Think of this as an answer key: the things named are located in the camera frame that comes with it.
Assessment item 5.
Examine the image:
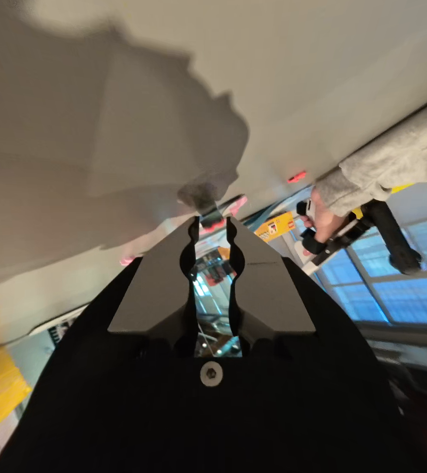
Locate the orange toy brick box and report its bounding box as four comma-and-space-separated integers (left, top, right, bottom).
254, 211, 296, 243

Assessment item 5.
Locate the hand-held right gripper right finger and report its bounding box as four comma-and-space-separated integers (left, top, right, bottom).
226, 217, 316, 357

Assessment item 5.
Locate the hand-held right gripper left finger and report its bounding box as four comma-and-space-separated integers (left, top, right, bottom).
107, 216, 200, 357

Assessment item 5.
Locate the person's left hand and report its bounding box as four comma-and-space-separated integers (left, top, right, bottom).
299, 188, 348, 245

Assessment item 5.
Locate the window with dark frame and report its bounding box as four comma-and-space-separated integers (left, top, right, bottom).
315, 212, 427, 327

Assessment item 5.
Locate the red black machine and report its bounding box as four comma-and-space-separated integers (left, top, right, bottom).
203, 264, 231, 286

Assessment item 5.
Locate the person's left forearm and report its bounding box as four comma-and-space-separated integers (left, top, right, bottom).
315, 92, 427, 218

